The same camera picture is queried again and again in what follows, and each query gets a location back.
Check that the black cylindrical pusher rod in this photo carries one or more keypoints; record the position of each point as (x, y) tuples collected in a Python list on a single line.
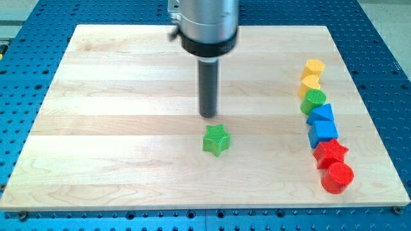
[(207, 86)]

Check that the green star block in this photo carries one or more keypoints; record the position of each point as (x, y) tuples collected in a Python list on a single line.
[(216, 139)]

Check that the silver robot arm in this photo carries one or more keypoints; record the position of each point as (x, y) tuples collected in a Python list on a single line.
[(208, 30)]

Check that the red star block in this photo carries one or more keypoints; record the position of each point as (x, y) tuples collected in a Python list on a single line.
[(329, 152)]

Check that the yellow heart block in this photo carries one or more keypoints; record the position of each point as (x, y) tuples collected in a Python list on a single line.
[(307, 83)]

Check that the wooden board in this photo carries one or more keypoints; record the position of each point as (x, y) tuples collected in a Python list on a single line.
[(119, 128)]

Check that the yellow hexagon block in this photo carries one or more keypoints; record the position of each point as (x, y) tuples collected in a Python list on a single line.
[(313, 67)]

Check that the green cylinder block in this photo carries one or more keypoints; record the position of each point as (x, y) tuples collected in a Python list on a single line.
[(314, 98)]

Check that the blue triangle block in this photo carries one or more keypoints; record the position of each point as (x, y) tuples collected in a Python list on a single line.
[(322, 113)]

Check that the blue cube block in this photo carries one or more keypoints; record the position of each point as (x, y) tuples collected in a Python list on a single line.
[(322, 131)]

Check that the red cylinder block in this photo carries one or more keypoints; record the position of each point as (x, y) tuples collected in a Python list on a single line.
[(337, 178)]

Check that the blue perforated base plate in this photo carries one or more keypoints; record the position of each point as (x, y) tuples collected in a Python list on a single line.
[(35, 53)]

